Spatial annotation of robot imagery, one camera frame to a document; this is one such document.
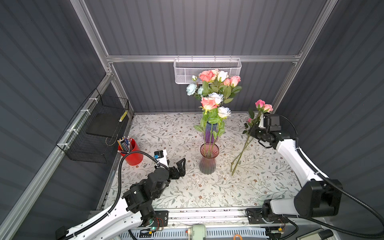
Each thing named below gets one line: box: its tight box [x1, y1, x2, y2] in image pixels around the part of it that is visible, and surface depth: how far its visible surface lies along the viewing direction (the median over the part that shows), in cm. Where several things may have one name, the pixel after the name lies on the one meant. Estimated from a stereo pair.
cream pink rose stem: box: [217, 70, 229, 91], surface depth 78 cm
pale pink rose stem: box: [231, 100, 274, 176], surface depth 86 cm
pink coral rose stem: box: [220, 75, 242, 104], surface depth 82 cm
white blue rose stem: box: [208, 92, 224, 106], surface depth 68 cm
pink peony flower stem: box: [198, 70, 215, 96], surface depth 77 cm
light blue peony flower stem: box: [186, 75, 204, 100], surface depth 82 cm
